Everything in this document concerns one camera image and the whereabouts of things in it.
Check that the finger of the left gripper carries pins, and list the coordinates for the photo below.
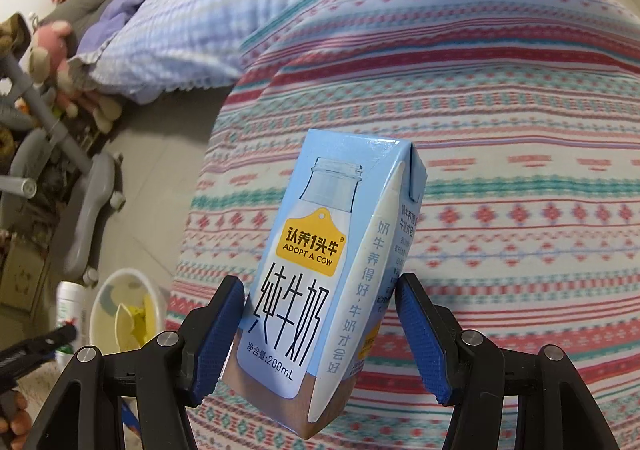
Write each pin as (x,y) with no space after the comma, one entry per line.
(25,356)

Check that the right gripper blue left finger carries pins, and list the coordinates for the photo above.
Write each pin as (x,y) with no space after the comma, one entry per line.
(170,374)

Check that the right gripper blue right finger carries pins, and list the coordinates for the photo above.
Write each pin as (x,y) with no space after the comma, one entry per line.
(469,373)

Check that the light blue milk carton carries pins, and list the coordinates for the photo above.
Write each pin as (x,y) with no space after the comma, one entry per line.
(338,244)

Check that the yellow crushed paper cup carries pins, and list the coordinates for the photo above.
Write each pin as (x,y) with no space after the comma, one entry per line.
(135,326)

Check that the white trash bin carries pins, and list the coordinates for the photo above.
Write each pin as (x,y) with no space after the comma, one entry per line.
(126,286)

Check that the person hand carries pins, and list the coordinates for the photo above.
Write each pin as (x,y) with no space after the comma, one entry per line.
(16,422)

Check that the white bottle with green label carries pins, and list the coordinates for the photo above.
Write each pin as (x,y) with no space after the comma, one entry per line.
(72,309)

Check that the pink plush monkey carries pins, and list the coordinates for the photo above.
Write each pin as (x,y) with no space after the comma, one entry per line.
(49,64)

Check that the patterned striped tablecloth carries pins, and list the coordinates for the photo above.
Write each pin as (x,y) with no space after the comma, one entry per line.
(526,116)

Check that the blue checked quilt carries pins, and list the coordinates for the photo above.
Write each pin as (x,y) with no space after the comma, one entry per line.
(173,45)

